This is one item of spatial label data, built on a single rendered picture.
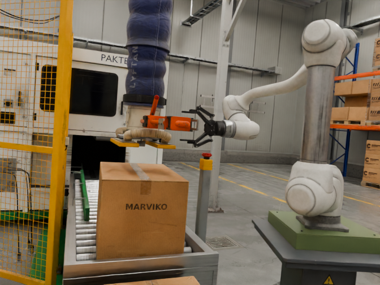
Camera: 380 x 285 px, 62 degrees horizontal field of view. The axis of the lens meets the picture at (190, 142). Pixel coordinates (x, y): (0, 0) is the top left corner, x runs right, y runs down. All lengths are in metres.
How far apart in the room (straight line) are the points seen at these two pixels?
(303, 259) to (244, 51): 11.22
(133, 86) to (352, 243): 1.22
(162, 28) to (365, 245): 1.35
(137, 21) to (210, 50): 9.90
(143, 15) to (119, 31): 8.95
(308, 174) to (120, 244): 0.86
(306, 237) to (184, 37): 10.22
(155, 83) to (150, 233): 0.74
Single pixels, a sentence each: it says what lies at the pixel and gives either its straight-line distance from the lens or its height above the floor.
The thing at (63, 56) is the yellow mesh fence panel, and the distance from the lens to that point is 2.12.
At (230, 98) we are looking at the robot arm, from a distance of 1.73.
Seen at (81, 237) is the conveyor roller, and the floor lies 0.54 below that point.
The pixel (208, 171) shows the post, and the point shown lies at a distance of 2.10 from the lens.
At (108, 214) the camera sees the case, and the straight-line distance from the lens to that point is 1.48.
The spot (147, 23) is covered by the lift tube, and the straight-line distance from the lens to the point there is 1.69.
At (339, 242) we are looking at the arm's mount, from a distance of 1.46.
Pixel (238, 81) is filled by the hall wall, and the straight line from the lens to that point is 11.96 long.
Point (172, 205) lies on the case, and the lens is 1.51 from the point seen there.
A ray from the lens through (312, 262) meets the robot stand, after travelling 1.33.
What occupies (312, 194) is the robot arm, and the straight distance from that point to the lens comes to 1.24.
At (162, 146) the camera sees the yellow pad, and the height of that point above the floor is 1.10.
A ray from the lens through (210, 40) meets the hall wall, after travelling 11.62.
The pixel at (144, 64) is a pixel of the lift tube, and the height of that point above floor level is 1.50.
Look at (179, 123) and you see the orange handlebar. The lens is 1.10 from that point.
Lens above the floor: 1.21
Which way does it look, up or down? 3 degrees down
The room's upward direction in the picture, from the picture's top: 4 degrees clockwise
